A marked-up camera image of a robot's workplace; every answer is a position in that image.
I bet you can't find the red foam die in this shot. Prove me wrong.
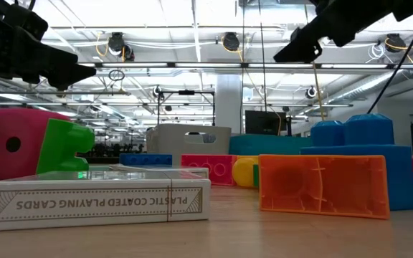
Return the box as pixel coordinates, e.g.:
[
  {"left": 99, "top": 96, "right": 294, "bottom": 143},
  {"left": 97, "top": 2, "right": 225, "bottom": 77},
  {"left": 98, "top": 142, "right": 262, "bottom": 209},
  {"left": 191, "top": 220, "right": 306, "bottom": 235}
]
[{"left": 0, "top": 107, "right": 72, "bottom": 183}]

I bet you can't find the black monitor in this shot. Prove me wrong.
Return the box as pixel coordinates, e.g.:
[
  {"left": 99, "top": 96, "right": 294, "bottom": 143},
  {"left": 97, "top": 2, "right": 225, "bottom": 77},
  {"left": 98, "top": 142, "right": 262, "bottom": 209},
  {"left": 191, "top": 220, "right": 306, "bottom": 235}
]
[{"left": 245, "top": 110, "right": 288, "bottom": 136}]

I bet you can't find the blue studded brick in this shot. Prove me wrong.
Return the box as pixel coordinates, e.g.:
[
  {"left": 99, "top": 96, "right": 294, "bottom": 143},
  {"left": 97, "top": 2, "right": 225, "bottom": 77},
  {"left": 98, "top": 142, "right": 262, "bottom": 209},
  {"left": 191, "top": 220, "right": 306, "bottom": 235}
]
[{"left": 119, "top": 153, "right": 174, "bottom": 168}]

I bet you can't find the large blue toy block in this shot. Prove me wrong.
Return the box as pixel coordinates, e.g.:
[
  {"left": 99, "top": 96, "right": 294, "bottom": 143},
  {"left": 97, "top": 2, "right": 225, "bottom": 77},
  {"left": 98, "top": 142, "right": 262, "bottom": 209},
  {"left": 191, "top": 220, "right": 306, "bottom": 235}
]
[{"left": 299, "top": 113, "right": 413, "bottom": 212}]

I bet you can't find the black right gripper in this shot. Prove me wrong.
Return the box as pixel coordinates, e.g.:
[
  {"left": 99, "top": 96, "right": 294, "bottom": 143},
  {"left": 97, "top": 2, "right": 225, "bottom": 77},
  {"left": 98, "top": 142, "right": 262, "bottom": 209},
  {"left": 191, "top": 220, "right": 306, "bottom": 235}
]
[{"left": 273, "top": 0, "right": 413, "bottom": 64}]

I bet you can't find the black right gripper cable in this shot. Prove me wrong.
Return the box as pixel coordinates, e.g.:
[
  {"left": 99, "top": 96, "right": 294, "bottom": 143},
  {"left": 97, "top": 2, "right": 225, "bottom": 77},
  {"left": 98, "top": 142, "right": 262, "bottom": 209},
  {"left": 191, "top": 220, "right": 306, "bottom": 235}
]
[{"left": 366, "top": 0, "right": 413, "bottom": 115}]

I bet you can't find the yellow toy block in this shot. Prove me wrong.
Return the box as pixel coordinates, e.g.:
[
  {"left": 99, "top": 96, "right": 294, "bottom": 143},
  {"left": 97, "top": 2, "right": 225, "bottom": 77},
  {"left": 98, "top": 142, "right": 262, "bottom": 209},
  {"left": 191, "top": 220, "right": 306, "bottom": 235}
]
[{"left": 232, "top": 155, "right": 260, "bottom": 188}]

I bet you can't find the white playing card box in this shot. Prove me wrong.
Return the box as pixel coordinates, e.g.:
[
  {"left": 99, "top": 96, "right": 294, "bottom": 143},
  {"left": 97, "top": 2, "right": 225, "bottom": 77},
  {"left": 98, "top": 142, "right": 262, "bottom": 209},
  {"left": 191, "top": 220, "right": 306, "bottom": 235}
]
[{"left": 0, "top": 170, "right": 212, "bottom": 232}]

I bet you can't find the white building column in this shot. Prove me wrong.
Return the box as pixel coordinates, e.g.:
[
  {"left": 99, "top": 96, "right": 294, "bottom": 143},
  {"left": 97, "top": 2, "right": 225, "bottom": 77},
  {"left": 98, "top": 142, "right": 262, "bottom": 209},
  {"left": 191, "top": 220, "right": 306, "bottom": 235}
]
[{"left": 215, "top": 74, "right": 244, "bottom": 135}]

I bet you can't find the black aluminium table frame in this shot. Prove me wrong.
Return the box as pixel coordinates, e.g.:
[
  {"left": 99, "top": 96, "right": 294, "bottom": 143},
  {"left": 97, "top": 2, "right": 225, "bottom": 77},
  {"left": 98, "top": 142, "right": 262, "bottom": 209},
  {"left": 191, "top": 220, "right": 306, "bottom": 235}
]
[{"left": 78, "top": 154, "right": 147, "bottom": 166}]

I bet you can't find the light green toy block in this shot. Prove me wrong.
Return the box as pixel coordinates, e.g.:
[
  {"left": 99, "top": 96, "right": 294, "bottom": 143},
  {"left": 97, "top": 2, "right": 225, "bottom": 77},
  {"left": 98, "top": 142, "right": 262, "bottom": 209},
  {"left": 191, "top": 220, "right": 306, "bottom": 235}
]
[{"left": 35, "top": 118, "right": 96, "bottom": 176}]

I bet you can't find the yellow cable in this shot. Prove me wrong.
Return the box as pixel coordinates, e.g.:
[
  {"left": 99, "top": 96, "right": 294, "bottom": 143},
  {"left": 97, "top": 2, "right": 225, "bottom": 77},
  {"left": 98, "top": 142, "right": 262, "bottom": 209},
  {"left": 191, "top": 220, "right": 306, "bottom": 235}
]
[{"left": 311, "top": 62, "right": 326, "bottom": 122}]

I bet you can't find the black background rig frame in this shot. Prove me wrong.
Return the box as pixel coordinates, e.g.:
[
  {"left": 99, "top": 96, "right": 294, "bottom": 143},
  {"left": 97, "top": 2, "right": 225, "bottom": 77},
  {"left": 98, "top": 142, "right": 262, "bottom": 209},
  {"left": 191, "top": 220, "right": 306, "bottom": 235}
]
[{"left": 156, "top": 88, "right": 217, "bottom": 128}]

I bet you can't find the orange sloped toy block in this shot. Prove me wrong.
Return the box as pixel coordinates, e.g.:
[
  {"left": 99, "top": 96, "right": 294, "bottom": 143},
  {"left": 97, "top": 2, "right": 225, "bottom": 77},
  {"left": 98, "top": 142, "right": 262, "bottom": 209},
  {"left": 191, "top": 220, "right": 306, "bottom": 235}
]
[{"left": 258, "top": 153, "right": 391, "bottom": 221}]

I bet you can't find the teal plastic bin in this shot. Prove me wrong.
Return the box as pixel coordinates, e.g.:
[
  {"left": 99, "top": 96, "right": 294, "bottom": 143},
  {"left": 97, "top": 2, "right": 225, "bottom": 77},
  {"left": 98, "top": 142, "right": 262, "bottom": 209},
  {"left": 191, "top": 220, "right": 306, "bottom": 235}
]
[{"left": 228, "top": 133, "right": 313, "bottom": 156}]

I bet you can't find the light grey plastic bin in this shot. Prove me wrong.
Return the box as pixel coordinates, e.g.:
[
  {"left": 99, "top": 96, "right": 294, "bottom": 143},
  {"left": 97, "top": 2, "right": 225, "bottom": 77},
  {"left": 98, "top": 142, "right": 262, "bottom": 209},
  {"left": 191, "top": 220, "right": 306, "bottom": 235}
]
[{"left": 146, "top": 123, "right": 232, "bottom": 168}]

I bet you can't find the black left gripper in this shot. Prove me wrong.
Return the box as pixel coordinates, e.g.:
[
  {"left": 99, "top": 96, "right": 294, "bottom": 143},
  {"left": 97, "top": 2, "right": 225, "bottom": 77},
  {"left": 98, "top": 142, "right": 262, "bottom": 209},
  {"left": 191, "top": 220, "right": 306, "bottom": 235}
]
[{"left": 0, "top": 0, "right": 97, "bottom": 91}]

